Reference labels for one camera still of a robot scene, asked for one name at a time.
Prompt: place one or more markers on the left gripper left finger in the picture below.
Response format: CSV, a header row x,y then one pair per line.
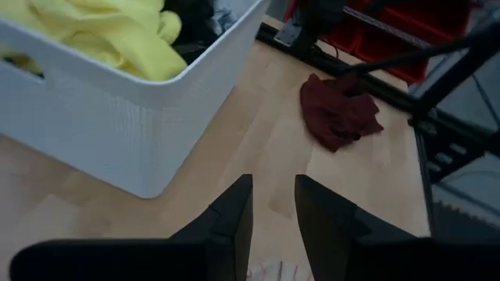
x,y
230,234

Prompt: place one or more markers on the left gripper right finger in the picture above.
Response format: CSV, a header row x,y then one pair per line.
x,y
324,234

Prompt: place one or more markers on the white pink-striped sock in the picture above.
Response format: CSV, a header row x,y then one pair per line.
x,y
273,273

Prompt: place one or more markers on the maroon garment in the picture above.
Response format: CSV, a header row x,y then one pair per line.
x,y
336,113

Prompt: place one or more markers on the dark navy garment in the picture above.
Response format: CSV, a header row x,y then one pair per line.
x,y
193,27

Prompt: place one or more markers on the dark blue denim jeans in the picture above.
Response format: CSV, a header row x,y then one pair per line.
x,y
228,15

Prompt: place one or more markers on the yellow garment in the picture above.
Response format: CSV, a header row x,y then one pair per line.
x,y
117,39

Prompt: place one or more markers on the white plastic laundry basket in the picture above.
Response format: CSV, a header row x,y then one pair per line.
x,y
97,129

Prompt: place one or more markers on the red storage bins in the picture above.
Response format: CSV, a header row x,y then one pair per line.
x,y
394,27

